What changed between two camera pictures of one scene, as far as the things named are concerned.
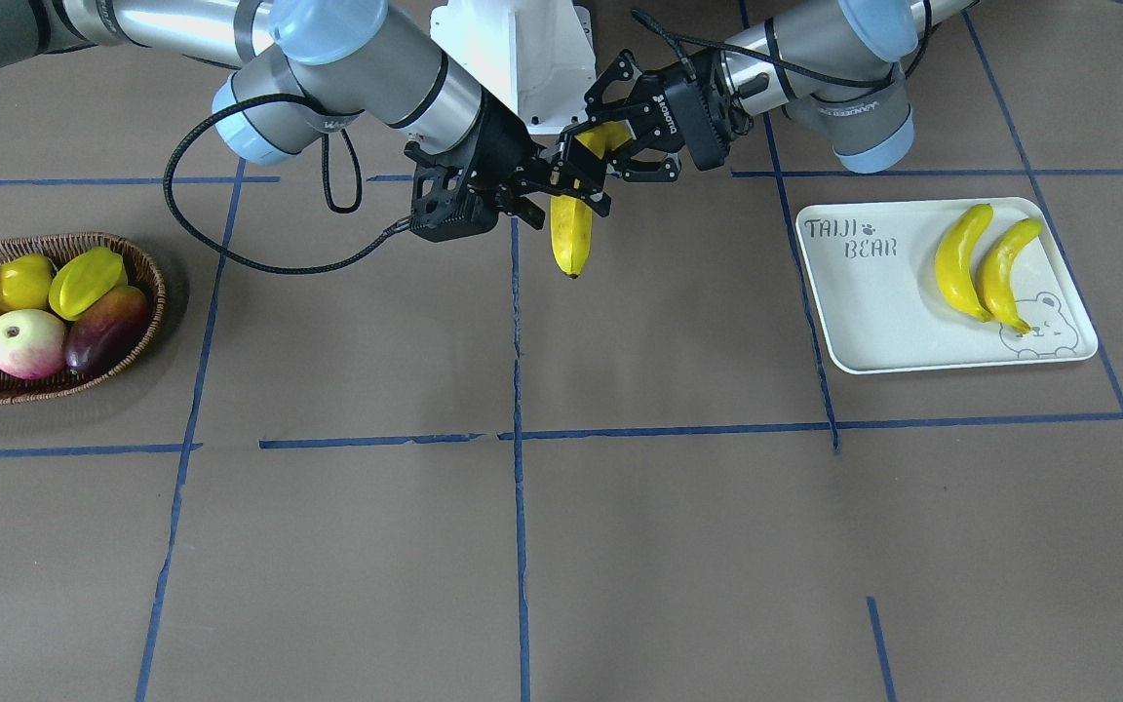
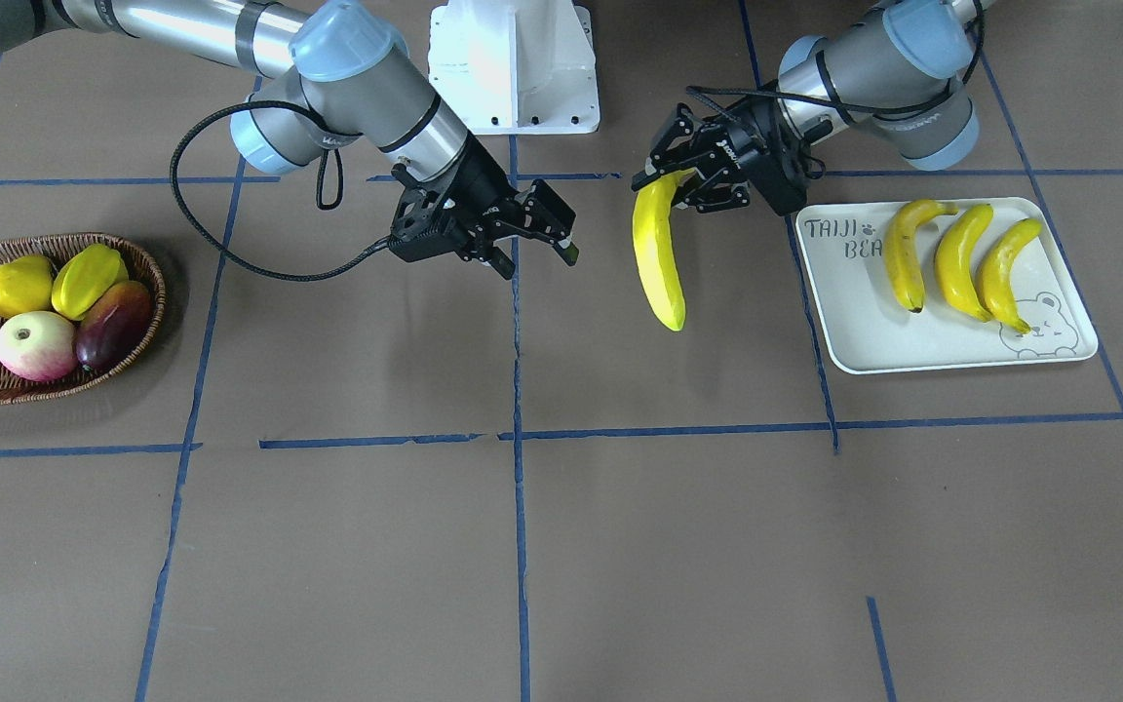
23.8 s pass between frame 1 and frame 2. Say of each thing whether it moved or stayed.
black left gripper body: moved
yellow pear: stayed
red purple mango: stayed
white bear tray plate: stayed
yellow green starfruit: stayed
